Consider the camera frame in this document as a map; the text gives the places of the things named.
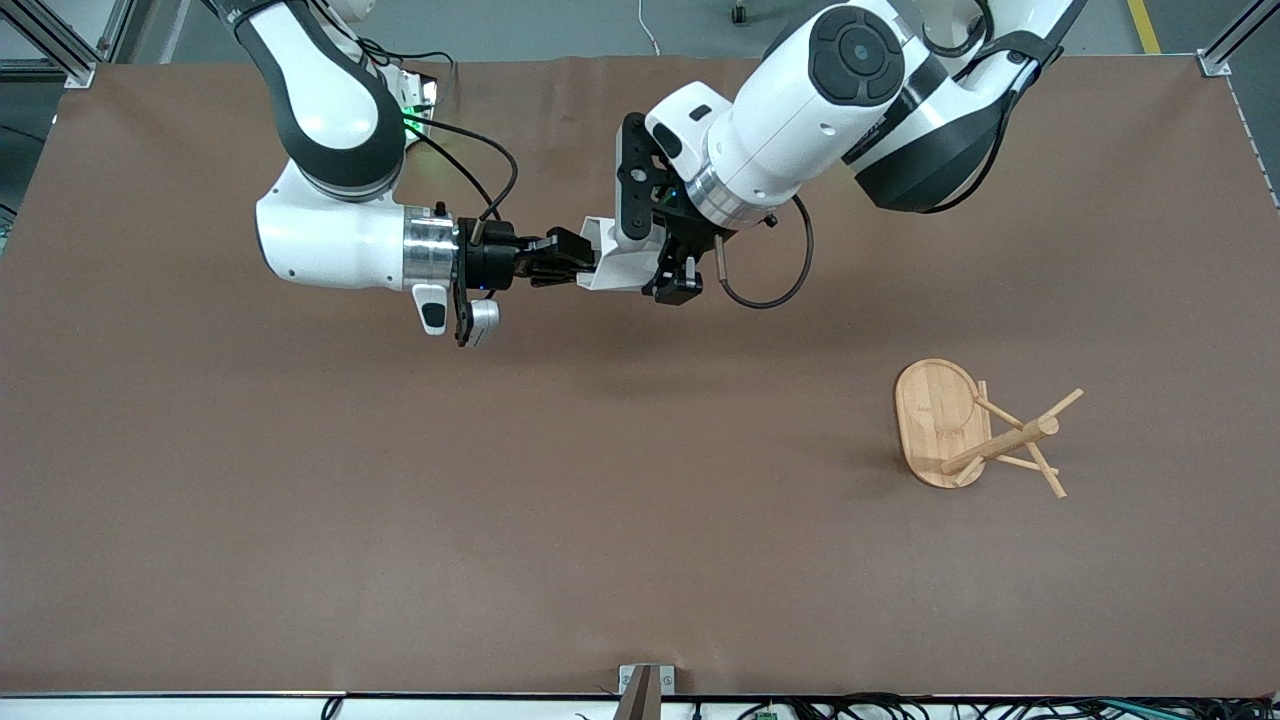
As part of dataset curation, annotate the white angular cup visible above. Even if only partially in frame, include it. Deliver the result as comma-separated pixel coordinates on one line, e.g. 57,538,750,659
577,214,667,294

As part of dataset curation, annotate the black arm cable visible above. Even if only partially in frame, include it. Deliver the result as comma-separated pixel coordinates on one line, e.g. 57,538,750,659
400,112,521,241
713,193,815,311

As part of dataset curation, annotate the aluminium diagonal strut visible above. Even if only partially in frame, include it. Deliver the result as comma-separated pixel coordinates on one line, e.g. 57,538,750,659
95,0,161,64

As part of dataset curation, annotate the wooden cup rack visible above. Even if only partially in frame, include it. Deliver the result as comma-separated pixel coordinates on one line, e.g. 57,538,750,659
893,358,1085,499

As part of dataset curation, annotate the aluminium frame corner post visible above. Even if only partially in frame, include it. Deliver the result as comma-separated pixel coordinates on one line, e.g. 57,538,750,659
0,0,98,90
1196,0,1280,80

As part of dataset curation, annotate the tangled black cable bundle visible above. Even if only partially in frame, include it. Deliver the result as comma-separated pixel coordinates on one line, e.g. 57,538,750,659
735,692,1280,720

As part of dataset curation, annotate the black right base cable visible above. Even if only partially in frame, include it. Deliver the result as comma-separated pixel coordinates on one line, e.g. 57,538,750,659
358,38,458,103

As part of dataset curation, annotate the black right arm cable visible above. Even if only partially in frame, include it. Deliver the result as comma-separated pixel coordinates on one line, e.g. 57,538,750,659
400,112,521,241

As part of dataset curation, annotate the white table frame rail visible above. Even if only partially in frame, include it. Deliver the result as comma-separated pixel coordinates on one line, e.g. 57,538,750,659
0,692,1280,720

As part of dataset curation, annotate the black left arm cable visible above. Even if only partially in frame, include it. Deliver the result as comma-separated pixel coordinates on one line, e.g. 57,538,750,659
713,193,815,311

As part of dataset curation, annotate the metal table edge bracket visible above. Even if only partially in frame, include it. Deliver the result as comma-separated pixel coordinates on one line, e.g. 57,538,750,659
618,664,677,697

